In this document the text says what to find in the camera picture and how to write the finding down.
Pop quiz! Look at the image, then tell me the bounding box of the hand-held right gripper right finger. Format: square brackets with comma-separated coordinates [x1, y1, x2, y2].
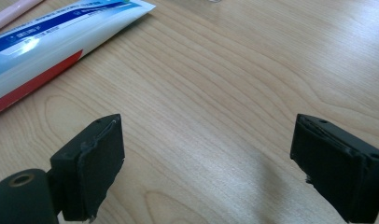
[289, 113, 379, 224]

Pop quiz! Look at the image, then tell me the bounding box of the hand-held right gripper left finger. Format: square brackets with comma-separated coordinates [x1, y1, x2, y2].
[49, 113, 126, 223]

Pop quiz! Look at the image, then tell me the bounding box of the white and blue toothpaste tube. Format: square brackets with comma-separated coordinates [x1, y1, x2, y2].
[0, 0, 157, 118]

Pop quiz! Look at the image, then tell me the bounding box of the pink toothbrush with white head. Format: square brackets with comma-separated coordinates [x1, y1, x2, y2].
[0, 0, 44, 35]

